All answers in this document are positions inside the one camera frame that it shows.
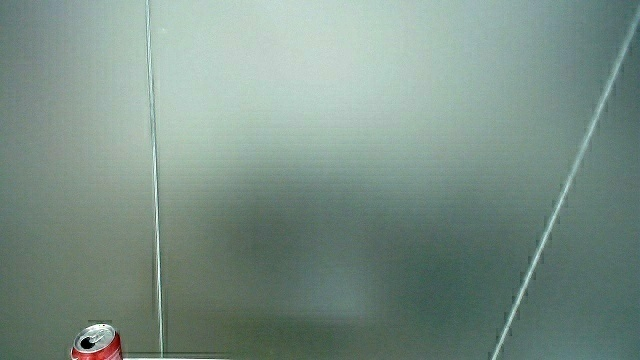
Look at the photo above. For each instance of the red cola can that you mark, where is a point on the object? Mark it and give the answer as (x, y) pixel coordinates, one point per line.
(102, 351)

